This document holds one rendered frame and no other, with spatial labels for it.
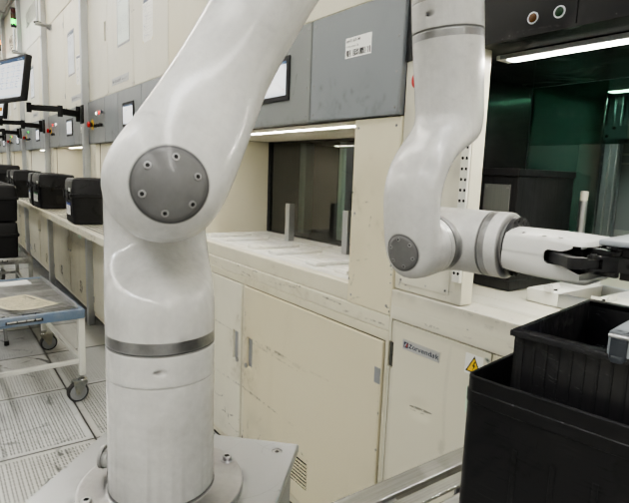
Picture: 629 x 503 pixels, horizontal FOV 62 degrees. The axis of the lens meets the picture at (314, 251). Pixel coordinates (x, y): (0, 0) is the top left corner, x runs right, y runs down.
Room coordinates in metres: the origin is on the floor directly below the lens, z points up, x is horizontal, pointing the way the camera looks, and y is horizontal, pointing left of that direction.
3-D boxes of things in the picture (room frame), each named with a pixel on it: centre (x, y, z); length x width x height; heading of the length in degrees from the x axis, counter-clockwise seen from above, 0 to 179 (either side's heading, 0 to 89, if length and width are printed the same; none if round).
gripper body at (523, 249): (0.62, -0.28, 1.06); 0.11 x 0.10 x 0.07; 44
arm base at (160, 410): (0.58, 0.17, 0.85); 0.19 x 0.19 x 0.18
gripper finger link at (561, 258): (0.57, -0.28, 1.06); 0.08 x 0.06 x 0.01; 152
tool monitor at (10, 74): (3.44, 1.77, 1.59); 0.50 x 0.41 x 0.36; 126
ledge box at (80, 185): (3.12, 1.34, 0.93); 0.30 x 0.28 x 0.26; 33
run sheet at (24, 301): (2.49, 1.42, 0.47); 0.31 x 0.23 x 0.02; 58
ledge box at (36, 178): (4.09, 2.04, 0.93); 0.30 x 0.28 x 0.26; 39
